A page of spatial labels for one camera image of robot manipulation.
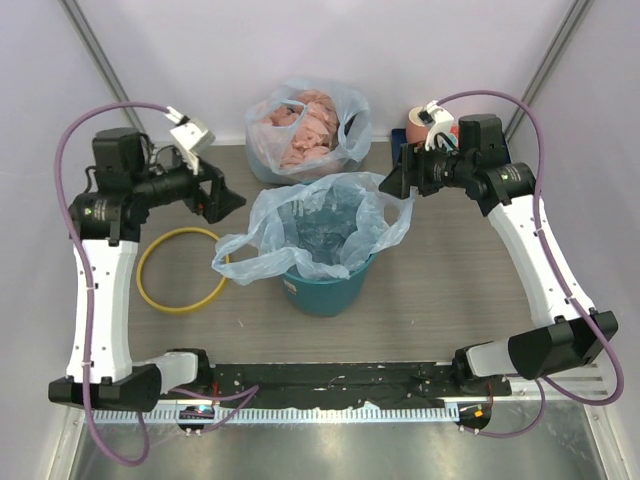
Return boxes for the teal trash bin yellow rim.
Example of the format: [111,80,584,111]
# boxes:
[281,254,376,317]

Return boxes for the plastic bag with pink trash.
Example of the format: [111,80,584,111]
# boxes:
[244,77,373,185]

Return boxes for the aluminium frame rail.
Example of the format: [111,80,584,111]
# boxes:
[62,360,610,405]

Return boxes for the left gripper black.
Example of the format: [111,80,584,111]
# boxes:
[134,150,247,223]

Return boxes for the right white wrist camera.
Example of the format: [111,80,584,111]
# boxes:
[418,100,454,151]

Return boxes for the white slotted cable duct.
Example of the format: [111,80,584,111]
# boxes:
[89,402,460,425]

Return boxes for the light blue plastic bag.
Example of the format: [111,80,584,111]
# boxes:
[212,172,415,285]

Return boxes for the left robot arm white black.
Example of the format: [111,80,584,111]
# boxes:
[48,128,246,412]

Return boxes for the red blue floral plate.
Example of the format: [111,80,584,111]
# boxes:
[449,125,459,146]

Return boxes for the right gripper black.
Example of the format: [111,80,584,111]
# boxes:
[379,138,474,200]

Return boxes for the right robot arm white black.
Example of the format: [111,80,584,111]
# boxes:
[379,114,618,395]

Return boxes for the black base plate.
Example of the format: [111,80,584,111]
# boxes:
[183,362,512,410]

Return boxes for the yellow bin rim ring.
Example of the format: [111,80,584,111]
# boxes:
[136,227,231,315]

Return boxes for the pink ceramic mug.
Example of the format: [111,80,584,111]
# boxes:
[406,106,430,144]

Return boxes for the dark blue tray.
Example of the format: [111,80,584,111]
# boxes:
[390,128,512,167]

